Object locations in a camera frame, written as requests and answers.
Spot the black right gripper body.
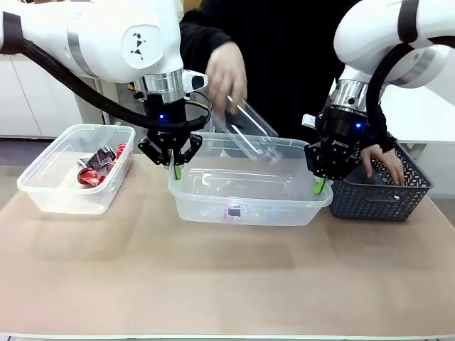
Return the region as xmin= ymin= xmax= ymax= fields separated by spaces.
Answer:
xmin=314 ymin=105 xmax=368 ymax=164

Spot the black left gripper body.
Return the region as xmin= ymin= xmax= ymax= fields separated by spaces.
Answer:
xmin=143 ymin=91 xmax=193 ymax=153

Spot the clear plastic container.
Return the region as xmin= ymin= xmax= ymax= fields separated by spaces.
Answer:
xmin=16 ymin=124 xmax=137 ymax=215
xmin=168 ymin=131 xmax=334 ymax=227

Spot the person's right forearm black sleeve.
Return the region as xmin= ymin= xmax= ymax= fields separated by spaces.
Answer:
xmin=178 ymin=8 xmax=240 ymax=74

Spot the person's left forearm black sleeve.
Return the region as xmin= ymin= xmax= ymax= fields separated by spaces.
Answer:
xmin=369 ymin=105 xmax=397 ymax=154

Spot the grey plastic woven basket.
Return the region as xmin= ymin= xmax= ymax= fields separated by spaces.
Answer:
xmin=328 ymin=141 xmax=436 ymax=223

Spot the person's left hand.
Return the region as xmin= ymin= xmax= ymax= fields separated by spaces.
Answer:
xmin=360 ymin=143 xmax=407 ymax=188

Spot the person's right hand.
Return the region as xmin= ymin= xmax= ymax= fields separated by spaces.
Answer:
xmin=205 ymin=41 xmax=249 ymax=115

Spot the crushed clear plastic bottle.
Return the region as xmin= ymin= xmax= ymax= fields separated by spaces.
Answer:
xmin=198 ymin=202 xmax=285 ymax=223

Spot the person's black clothed torso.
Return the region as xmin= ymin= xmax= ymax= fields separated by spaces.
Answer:
xmin=179 ymin=0 xmax=358 ymax=144

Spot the white cabinet with wooden top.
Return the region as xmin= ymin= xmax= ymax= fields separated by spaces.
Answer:
xmin=0 ymin=53 xmax=106 ymax=139

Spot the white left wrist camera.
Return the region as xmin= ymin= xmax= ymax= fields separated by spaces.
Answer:
xmin=182 ymin=69 xmax=209 ymax=92

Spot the black sleeved right arm cable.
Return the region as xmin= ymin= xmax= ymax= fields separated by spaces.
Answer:
xmin=365 ymin=36 xmax=432 ymax=154

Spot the black sleeved arm cable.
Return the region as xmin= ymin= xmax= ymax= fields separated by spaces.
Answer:
xmin=365 ymin=36 xmax=432 ymax=154
xmin=0 ymin=11 xmax=213 ymax=131

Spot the black sleeved left arm cable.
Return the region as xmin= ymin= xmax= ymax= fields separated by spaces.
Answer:
xmin=0 ymin=11 xmax=213 ymax=131

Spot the black strap on right arm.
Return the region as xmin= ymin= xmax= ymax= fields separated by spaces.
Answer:
xmin=397 ymin=0 xmax=421 ymax=44

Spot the black strap on arm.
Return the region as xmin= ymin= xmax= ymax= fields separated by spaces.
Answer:
xmin=1 ymin=11 xmax=25 ymax=55
xmin=397 ymin=0 xmax=421 ymax=44

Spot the black strap on left arm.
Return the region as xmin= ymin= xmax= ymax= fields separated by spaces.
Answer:
xmin=1 ymin=11 xmax=25 ymax=55

